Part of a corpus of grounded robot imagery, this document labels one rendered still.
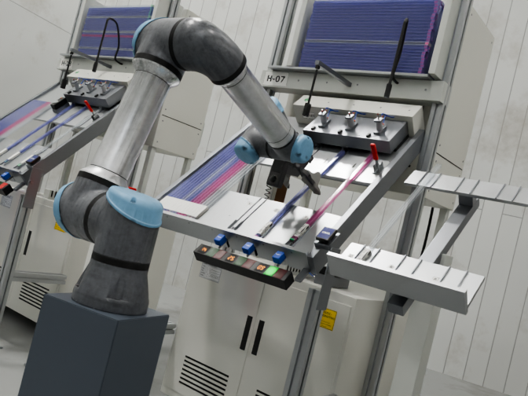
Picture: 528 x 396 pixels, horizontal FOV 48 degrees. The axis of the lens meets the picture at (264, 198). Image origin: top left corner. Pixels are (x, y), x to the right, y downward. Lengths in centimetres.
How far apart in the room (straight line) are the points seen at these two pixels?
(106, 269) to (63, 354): 18
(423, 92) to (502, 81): 279
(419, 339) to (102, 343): 82
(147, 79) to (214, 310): 109
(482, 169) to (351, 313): 297
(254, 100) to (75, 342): 65
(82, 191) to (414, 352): 90
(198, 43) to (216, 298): 114
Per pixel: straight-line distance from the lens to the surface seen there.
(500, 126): 479
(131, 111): 133
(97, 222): 122
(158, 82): 136
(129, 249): 118
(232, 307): 215
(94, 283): 119
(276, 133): 148
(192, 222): 188
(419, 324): 160
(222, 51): 131
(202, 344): 224
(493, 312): 467
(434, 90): 211
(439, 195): 233
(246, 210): 188
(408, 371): 162
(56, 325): 121
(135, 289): 119
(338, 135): 206
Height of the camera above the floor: 80
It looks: 2 degrees up
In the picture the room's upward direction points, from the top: 14 degrees clockwise
